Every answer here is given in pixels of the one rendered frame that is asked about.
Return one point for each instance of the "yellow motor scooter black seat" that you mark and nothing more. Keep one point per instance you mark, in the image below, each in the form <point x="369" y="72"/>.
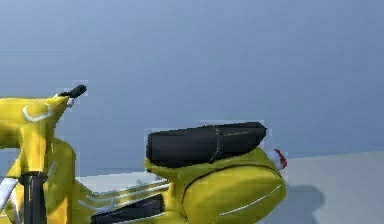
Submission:
<point x="230" y="193"/>

